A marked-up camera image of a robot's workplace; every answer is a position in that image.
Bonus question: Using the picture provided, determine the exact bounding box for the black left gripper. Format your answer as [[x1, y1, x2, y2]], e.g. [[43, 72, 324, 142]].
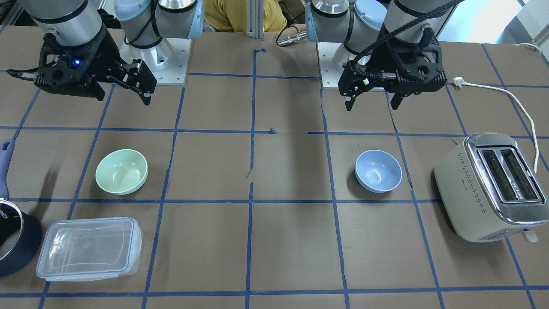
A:
[[338, 37, 447, 111]]

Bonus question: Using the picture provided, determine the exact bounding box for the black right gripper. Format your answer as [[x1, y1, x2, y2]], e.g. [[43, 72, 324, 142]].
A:
[[33, 26, 157, 106]]

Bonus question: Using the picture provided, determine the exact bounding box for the blue bowl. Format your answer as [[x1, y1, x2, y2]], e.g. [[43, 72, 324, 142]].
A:
[[354, 149, 403, 194]]

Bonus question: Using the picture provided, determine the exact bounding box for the green bowl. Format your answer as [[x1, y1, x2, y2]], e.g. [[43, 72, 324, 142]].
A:
[[95, 149, 149, 195]]

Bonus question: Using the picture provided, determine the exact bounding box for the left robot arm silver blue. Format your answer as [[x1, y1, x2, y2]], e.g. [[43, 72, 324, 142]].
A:
[[305, 0, 459, 111]]

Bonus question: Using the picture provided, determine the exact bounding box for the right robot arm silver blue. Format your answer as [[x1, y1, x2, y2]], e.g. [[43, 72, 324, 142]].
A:
[[7, 0, 204, 105]]

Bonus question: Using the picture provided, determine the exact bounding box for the person in yellow shirt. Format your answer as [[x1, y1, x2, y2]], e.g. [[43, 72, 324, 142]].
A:
[[203, 0, 306, 35]]

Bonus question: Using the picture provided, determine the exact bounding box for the beige chrome toaster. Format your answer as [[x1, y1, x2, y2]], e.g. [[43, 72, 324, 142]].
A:
[[434, 133, 549, 243]]

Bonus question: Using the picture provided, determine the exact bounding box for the clear plastic food container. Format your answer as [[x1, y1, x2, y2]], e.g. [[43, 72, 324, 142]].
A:
[[36, 217, 142, 282]]

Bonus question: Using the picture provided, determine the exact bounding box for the dark blue saucepan with lid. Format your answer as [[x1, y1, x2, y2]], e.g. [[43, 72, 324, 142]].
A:
[[0, 139, 42, 277]]

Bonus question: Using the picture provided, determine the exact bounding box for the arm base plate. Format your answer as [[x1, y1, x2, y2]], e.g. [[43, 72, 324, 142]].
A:
[[317, 42, 356, 91], [119, 38, 193, 87]]

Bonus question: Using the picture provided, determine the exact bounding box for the white toaster power cable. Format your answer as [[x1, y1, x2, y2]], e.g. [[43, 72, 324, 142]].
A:
[[453, 77, 540, 173]]

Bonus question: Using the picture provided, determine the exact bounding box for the aluminium frame post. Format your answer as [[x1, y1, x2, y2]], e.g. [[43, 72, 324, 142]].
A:
[[245, 0, 264, 39]]

